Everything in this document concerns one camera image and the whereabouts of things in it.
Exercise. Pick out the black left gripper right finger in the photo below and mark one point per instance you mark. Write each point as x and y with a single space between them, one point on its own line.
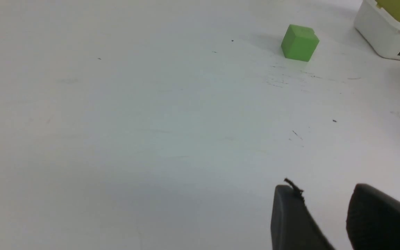
373 219

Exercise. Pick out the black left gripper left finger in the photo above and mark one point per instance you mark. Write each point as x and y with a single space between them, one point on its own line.
292 225

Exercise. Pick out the green cube block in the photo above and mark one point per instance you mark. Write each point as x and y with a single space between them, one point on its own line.
299 43

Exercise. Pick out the green lidded white toolbox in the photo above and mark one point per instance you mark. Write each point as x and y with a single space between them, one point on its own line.
378 21

